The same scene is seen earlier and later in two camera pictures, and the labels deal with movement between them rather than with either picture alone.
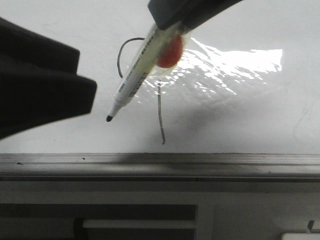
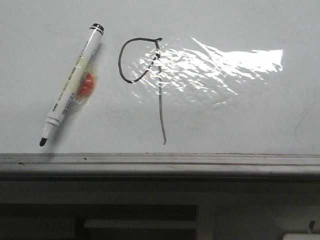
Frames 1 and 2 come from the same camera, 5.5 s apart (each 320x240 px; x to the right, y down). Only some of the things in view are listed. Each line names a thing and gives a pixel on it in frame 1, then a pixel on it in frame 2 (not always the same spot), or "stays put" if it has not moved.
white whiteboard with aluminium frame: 241,104 stays put
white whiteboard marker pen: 157,40 -> 69,88
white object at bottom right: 299,236 stays put
